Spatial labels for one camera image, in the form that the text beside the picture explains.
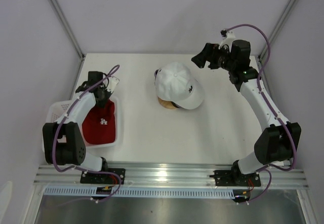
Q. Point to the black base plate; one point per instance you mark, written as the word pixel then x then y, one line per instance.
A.
pixel 97 178
pixel 229 178

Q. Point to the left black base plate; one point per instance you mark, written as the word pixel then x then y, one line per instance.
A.
pixel 97 178

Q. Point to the wooden hat stand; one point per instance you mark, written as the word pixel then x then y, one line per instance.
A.
pixel 165 104

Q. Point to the right aluminium corner post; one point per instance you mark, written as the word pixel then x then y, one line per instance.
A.
pixel 282 20

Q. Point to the red LA baseball cap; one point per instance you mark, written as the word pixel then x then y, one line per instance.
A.
pixel 99 125

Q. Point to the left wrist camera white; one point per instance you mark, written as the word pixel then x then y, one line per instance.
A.
pixel 112 84

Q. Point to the aluminium mounting rail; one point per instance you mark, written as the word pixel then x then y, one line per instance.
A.
pixel 163 175

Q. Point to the left aluminium corner post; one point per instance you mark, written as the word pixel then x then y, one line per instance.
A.
pixel 66 27

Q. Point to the aluminium corner post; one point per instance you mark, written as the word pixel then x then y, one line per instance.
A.
pixel 282 20
pixel 66 27

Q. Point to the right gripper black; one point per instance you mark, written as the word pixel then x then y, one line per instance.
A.
pixel 206 54

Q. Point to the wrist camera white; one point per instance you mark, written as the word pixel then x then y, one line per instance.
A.
pixel 112 84
pixel 228 38

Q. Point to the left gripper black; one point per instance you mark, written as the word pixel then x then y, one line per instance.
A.
pixel 102 105

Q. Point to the white baseball cap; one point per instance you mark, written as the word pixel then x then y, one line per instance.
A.
pixel 175 82

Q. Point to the black baseball cap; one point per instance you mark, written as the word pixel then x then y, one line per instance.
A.
pixel 175 105

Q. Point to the white slotted cable duct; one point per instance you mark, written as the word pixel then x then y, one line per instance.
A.
pixel 140 192

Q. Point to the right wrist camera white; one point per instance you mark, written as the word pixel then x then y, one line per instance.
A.
pixel 228 38

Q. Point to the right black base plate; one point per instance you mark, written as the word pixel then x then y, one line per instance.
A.
pixel 229 178

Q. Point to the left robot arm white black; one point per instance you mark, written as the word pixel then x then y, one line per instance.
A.
pixel 64 145

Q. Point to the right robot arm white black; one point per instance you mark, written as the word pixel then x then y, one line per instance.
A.
pixel 279 138

